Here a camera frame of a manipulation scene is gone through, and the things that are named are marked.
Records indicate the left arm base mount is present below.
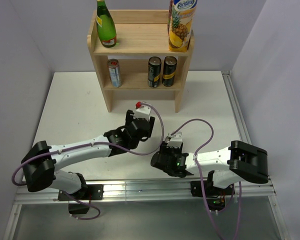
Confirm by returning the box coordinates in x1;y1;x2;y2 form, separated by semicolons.
57;184;104;216

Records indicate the pineapple juice carton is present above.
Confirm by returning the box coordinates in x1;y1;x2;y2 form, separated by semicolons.
167;0;198;52

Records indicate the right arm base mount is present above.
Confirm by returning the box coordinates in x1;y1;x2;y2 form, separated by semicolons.
190;180;235;212

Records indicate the silver energy drink can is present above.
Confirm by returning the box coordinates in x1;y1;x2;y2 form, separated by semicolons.
107;58;122;88

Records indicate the wooden two-tier shelf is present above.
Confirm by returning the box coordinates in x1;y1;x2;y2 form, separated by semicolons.
87;9;195;112

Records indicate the green Perrier glass bottle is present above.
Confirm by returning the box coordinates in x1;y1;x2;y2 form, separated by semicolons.
96;0;117;48

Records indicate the aluminium side rail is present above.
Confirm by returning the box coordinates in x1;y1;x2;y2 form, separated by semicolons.
221;71;252;145

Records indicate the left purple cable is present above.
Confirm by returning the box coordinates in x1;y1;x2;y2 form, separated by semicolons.
11;101;165;221

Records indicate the purple cable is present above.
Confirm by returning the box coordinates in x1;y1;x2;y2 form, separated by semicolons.
11;101;165;221
169;118;243;240

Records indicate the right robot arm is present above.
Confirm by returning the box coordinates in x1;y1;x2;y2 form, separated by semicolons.
150;140;269;195

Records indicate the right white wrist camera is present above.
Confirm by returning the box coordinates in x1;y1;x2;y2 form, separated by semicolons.
167;131;183;149

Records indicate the dark black yellow can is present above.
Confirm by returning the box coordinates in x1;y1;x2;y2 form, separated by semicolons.
162;56;177;87

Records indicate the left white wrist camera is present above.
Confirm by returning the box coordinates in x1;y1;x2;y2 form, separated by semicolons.
133;101;152;121

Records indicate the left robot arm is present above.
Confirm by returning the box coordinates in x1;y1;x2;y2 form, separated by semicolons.
21;106;155;200

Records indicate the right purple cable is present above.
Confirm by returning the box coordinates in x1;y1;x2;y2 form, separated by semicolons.
169;118;243;240

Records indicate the aluminium front rail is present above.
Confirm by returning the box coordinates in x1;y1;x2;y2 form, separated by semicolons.
13;176;277;205

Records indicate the black beverage can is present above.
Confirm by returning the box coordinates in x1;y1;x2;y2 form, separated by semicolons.
147;56;162;88

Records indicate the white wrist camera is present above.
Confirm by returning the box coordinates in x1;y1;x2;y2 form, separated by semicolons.
167;131;183;149
133;101;152;121

